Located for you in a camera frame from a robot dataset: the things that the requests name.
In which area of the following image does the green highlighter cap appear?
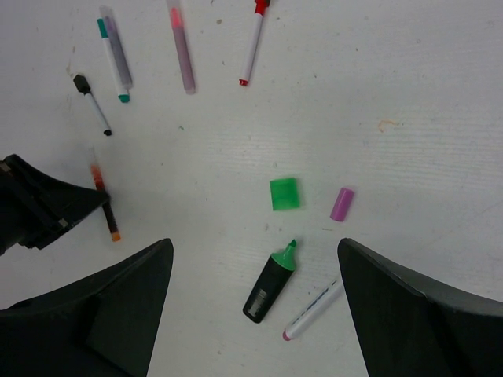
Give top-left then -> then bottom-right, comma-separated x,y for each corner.
269,177 -> 303,211

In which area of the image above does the pink marker cap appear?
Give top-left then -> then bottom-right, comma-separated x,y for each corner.
330,187 -> 354,222

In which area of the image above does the orange clear pen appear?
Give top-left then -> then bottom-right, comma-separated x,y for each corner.
86,145 -> 122,243

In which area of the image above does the red white marker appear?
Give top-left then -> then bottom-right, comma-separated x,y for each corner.
238,0 -> 270,86

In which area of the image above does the pink white marker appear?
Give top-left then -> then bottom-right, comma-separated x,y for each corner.
282,276 -> 344,342

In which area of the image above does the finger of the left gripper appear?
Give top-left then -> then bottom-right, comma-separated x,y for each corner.
1,154 -> 109,250

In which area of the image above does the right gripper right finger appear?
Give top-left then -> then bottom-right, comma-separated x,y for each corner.
337,238 -> 502,376

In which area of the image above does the teal white marker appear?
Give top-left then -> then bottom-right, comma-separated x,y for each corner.
97,18 -> 130,104

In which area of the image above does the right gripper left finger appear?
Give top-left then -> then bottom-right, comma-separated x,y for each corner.
1,239 -> 174,376

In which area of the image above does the green black highlighter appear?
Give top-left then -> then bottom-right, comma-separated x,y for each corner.
243,240 -> 297,324

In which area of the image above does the pink clear pen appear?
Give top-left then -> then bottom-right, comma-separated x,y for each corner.
167,1 -> 196,95

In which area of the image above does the black white marker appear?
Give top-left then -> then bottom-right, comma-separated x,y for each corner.
72,74 -> 112,137

